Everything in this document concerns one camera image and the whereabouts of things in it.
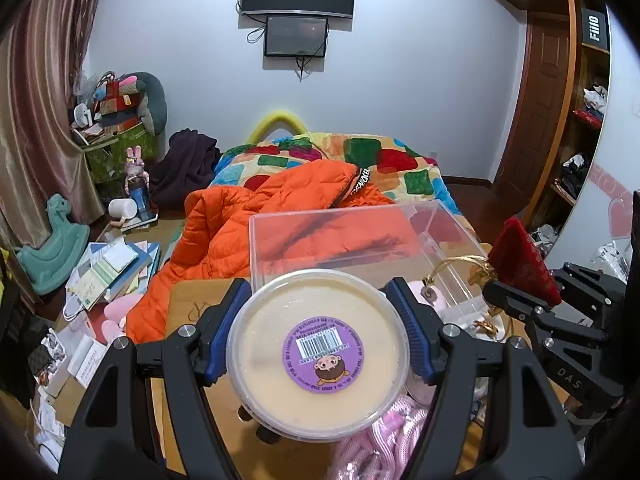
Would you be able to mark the pink brown curtain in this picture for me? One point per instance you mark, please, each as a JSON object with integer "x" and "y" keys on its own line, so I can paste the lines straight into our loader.
{"x": 45, "y": 110}

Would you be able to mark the brown patterned wallet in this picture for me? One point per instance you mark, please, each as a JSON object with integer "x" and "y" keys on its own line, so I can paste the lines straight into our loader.
{"x": 42, "y": 360}

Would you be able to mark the wooden desktop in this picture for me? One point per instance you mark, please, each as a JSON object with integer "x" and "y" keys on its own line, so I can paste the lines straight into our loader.
{"x": 182, "y": 310}

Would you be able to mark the brown wooden door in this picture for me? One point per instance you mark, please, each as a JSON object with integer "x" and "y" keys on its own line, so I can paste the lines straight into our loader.
{"x": 535, "y": 120}

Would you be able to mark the pink plush pouch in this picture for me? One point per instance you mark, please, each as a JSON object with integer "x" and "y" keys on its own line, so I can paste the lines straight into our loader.
{"x": 432, "y": 300}

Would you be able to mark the white paper boxes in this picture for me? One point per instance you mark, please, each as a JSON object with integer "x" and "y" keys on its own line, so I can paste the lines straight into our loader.
{"x": 87, "y": 360}

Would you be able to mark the wooden shelf unit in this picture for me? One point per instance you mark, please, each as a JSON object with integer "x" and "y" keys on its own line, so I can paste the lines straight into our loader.
{"x": 575, "y": 60}

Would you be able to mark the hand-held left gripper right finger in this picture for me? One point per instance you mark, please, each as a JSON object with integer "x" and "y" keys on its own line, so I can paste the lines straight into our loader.
{"x": 411, "y": 322}

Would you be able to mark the green rocking horse toy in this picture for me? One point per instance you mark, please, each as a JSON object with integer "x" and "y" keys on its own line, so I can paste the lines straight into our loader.
{"x": 55, "y": 250}

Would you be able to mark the yellow foam arch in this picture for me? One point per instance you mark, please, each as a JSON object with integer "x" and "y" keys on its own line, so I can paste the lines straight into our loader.
{"x": 277, "y": 121}

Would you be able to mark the grey cushion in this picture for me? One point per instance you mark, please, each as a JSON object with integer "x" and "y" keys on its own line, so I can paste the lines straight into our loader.
{"x": 155, "y": 100}

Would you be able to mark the small white desk fan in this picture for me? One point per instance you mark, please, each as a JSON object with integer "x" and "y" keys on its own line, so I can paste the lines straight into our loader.
{"x": 84, "y": 115}

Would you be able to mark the red cloth on shelf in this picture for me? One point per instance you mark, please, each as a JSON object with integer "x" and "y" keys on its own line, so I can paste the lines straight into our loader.
{"x": 587, "y": 117}

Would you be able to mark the white mug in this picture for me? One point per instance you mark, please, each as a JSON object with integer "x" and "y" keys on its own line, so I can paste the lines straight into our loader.
{"x": 122, "y": 208}

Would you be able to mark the clear plastic storage box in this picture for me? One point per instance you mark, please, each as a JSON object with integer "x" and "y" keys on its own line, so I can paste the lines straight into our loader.
{"x": 300, "y": 240}

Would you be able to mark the pink bunny toy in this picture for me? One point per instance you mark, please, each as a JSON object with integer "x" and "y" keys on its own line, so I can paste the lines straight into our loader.
{"x": 135, "y": 170}

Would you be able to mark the black and white bag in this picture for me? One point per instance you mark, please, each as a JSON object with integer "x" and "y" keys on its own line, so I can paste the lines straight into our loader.
{"x": 575, "y": 170}

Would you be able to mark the pink knitted cloth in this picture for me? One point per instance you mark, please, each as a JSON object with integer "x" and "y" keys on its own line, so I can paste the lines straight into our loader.
{"x": 385, "y": 445}

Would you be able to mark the dark purple blanket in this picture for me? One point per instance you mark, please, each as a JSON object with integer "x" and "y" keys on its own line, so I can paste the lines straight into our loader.
{"x": 185, "y": 165}

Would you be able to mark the small black wall monitor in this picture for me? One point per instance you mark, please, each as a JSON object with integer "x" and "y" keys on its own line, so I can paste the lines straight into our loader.
{"x": 296, "y": 36}

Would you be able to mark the white bag on shelf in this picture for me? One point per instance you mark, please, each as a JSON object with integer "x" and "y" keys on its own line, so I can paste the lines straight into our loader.
{"x": 596, "y": 97}

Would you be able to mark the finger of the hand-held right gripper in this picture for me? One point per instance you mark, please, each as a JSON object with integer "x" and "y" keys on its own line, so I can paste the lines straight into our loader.
{"x": 515, "y": 302}
{"x": 580, "y": 285}

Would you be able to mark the red fabric pouch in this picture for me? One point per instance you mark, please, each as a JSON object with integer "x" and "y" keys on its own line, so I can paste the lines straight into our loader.
{"x": 522, "y": 260}

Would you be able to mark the black box with white lettering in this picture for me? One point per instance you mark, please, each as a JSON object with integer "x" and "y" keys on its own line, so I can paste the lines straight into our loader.
{"x": 595, "y": 30}

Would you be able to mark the round plastic tub purple label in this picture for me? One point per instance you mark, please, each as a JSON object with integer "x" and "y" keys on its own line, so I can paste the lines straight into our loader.
{"x": 315, "y": 360}

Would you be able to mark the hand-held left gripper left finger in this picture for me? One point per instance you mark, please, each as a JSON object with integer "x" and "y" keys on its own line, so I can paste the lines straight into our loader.
{"x": 227, "y": 332}

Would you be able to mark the green gift box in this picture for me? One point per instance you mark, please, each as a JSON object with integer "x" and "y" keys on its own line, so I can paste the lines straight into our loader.
{"x": 112, "y": 157}

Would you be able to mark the patchwork fabric bag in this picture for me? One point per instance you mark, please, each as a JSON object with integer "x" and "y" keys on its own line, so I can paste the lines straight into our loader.
{"x": 117, "y": 97}

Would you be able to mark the white panel with pink hearts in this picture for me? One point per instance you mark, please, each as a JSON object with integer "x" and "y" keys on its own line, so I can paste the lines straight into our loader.
{"x": 615, "y": 170}

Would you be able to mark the orange puffer jacket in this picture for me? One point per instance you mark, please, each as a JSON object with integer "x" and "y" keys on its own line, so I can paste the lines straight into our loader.
{"x": 235, "y": 230}

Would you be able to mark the colourful patchwork quilt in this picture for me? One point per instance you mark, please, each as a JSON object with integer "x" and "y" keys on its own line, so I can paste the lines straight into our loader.
{"x": 400, "y": 160}

